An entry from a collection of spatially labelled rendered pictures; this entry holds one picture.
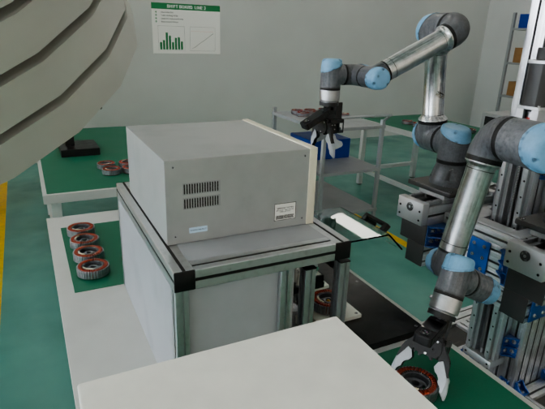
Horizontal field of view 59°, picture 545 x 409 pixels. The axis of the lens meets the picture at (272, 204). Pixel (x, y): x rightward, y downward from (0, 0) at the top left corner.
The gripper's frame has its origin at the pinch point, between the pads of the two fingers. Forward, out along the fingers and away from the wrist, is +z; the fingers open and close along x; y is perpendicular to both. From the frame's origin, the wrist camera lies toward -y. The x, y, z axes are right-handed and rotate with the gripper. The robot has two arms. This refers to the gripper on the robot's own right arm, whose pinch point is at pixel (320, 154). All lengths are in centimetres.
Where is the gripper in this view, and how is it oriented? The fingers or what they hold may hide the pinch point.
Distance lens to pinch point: 187.6
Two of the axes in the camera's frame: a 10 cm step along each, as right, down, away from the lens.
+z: -0.3, 9.4, 3.3
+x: -4.9, -3.1, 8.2
